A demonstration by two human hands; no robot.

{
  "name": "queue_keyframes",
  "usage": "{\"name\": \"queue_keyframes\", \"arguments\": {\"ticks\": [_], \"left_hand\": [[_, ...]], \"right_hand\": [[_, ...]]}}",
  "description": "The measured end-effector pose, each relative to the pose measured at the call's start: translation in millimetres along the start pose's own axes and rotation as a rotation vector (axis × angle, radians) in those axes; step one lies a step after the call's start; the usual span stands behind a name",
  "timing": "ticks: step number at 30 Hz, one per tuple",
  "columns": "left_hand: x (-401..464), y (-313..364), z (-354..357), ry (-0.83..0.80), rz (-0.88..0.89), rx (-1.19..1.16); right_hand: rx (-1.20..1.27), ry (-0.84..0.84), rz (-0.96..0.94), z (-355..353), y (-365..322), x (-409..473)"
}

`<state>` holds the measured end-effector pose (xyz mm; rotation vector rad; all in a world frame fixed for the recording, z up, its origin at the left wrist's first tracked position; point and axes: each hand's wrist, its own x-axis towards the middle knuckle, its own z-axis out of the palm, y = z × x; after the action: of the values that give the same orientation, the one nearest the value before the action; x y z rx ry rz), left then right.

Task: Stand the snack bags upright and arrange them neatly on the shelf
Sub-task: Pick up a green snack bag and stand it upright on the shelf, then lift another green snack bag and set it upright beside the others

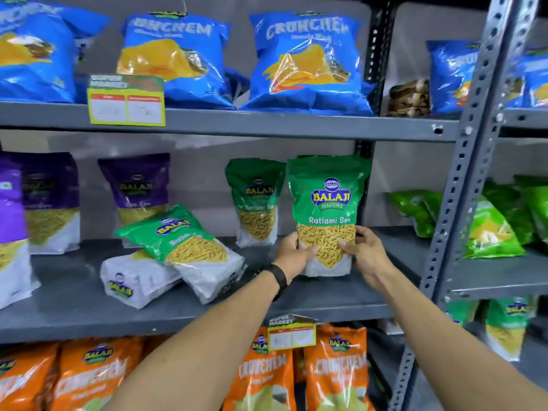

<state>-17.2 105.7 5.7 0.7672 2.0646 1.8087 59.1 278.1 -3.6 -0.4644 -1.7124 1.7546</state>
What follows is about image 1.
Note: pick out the yellow green shelf price label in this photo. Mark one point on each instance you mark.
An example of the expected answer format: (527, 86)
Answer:
(126, 102)

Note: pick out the person's left hand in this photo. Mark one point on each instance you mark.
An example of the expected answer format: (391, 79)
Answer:
(287, 258)

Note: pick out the person's left thumb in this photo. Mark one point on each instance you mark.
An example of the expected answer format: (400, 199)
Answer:
(308, 252)

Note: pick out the gray metal shelving rack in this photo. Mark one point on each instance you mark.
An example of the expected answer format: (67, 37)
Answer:
(257, 124)
(475, 124)

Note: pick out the white-backed snack packet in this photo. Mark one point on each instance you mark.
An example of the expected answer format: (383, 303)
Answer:
(132, 282)

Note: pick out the orange chips packet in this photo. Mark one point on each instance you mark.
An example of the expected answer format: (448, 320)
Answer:
(23, 376)
(338, 368)
(94, 372)
(261, 376)

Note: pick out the brown snack packet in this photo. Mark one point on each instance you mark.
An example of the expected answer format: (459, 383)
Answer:
(409, 98)

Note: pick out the light green chips packet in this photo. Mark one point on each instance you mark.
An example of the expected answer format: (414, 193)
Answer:
(535, 201)
(509, 205)
(492, 231)
(417, 209)

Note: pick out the green sev snack packet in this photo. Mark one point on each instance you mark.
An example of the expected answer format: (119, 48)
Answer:
(327, 188)
(507, 325)
(184, 243)
(256, 196)
(461, 311)

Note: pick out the black wrist watch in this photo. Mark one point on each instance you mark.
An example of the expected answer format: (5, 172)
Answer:
(277, 278)

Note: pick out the purple sev snack packet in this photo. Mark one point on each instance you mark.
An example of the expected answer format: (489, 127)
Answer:
(53, 201)
(10, 235)
(139, 188)

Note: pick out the person's left forearm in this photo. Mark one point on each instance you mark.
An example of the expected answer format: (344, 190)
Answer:
(205, 350)

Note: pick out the person's right forearm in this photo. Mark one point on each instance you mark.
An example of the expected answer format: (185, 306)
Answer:
(445, 350)

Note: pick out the blue chips packet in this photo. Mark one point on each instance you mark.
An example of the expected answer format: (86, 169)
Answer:
(30, 51)
(306, 59)
(451, 76)
(87, 25)
(175, 55)
(238, 83)
(533, 79)

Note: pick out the person's right hand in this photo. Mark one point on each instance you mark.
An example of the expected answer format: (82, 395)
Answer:
(373, 258)

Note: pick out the person's right thumb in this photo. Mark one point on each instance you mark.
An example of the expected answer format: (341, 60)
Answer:
(346, 246)

